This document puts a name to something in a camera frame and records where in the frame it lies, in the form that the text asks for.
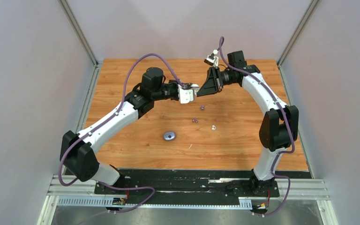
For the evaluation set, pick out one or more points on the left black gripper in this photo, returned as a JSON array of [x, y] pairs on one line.
[[176, 84]]

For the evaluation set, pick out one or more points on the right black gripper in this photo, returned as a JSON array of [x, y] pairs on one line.
[[213, 83]]

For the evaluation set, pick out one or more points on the white earbud charging case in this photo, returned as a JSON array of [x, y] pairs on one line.
[[195, 88]]

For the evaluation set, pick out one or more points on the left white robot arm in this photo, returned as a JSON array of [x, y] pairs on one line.
[[78, 150]]

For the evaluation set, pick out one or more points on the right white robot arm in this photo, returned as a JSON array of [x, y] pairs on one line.
[[279, 127]]

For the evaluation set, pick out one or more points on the purple earbud charging case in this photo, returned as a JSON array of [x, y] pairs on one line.
[[169, 136]]

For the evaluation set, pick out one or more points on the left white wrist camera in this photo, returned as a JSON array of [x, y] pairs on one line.
[[185, 95]]

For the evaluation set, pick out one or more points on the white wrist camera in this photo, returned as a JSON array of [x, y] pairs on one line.
[[185, 95], [212, 59]]

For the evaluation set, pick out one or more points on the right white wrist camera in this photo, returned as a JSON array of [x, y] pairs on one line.
[[212, 59]]

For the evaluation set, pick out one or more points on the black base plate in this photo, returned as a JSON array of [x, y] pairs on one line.
[[198, 187]]

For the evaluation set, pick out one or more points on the aluminium frame rail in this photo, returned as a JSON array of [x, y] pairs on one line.
[[90, 193]]

